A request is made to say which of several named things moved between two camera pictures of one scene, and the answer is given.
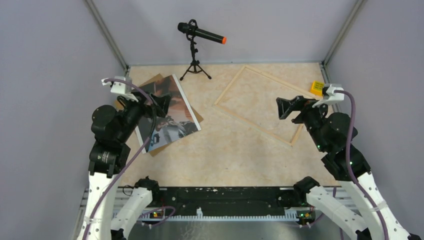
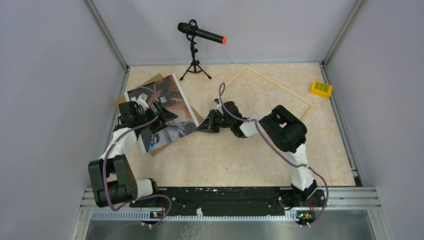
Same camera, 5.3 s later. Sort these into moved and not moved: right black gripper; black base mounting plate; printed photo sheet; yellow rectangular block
Moved: right black gripper
Not moved: black base mounting plate; printed photo sheet; yellow rectangular block
